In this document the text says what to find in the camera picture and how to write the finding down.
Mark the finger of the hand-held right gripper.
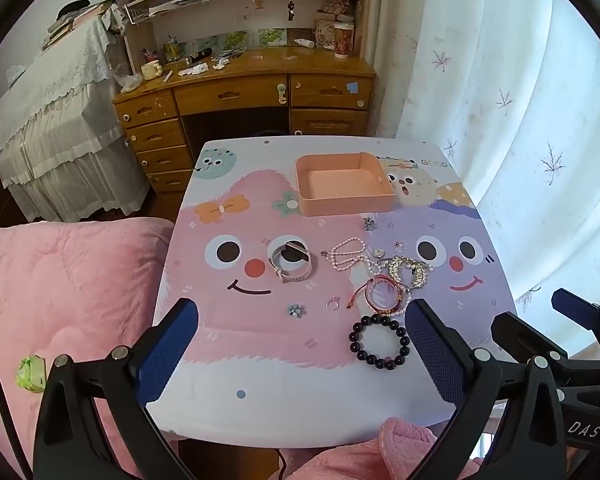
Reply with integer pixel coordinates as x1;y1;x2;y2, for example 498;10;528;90
490;311;581;368
551;288;600;346

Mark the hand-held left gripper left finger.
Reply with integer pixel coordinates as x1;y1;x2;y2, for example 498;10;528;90
32;297;201;480

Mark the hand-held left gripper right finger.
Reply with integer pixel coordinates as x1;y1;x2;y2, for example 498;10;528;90
404;298;566;480

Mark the dark bead bracelet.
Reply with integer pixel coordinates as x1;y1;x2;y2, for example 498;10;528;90
349;314;412;370

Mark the silver rhinestone bracelet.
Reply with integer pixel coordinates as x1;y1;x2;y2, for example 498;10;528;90
380;256;433;291

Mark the red string bracelet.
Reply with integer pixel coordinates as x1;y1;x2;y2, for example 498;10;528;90
347;275;406;317

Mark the pink pearl necklace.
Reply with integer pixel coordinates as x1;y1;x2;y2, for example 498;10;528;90
321;239;381;276

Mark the pink strap wristwatch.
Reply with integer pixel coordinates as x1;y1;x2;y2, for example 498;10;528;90
269;240;313;284

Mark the pink plastic storage box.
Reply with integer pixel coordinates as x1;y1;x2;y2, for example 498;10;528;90
295;152;397;217

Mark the pink fleece cloth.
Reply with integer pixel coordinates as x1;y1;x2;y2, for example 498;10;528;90
285;417;481;480

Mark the pink fleece blanket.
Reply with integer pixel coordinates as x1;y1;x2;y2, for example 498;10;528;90
0;217;181;480

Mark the green plastic packet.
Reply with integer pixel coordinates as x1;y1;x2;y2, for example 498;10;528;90
15;355;47;392

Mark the white floral curtain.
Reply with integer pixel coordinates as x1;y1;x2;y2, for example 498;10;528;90
365;0;600;361

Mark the white lace covered furniture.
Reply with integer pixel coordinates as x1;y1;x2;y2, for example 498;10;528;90
0;15;151;223

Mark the clear plastic bag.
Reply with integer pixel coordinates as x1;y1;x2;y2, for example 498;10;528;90
115;72;145;93

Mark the wooden desk with drawers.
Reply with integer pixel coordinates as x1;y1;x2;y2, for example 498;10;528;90
112;47;377;211

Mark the red and white cup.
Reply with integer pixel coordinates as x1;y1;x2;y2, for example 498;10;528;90
333;22;356;58

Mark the stack of books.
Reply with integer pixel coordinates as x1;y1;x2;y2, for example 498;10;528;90
42;2;106;51

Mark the wooden desk hutch shelf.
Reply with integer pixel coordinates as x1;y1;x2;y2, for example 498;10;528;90
112;0;373;66

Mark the white wire shelf basket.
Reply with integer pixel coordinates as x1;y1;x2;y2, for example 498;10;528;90
125;0;217;26

